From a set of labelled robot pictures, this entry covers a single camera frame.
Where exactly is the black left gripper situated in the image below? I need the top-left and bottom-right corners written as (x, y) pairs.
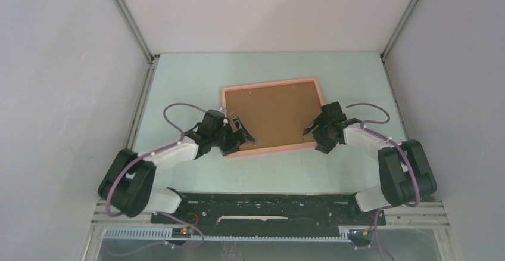
top-left (210, 116), bottom-right (254, 156)

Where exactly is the pink wooden picture frame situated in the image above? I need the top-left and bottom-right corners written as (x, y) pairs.
top-left (220, 77), bottom-right (325, 159)

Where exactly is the brown cardboard backing board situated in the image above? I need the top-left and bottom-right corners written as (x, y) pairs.
top-left (225, 82), bottom-right (321, 151)

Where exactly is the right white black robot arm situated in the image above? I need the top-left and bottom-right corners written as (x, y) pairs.
top-left (303, 102), bottom-right (437, 224)

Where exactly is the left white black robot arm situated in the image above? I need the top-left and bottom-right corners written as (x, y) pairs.
top-left (98, 110), bottom-right (256, 223)

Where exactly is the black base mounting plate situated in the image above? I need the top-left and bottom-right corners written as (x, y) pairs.
top-left (173, 192), bottom-right (375, 238)

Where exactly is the right aluminium corner post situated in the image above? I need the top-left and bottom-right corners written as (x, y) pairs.
top-left (381, 0), bottom-right (420, 63)

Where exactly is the aluminium corner post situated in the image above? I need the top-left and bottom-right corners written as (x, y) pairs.
top-left (113, 0), bottom-right (154, 64)
top-left (381, 0), bottom-right (420, 63)

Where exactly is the left aluminium corner post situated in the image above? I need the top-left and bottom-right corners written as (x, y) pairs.
top-left (113, 0), bottom-right (154, 64)

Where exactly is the white slotted cable duct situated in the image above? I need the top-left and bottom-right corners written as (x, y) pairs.
top-left (102, 227), bottom-right (350, 242)

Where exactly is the aluminium rail front beam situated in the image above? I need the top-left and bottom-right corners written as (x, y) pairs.
top-left (91, 201), bottom-right (450, 229)

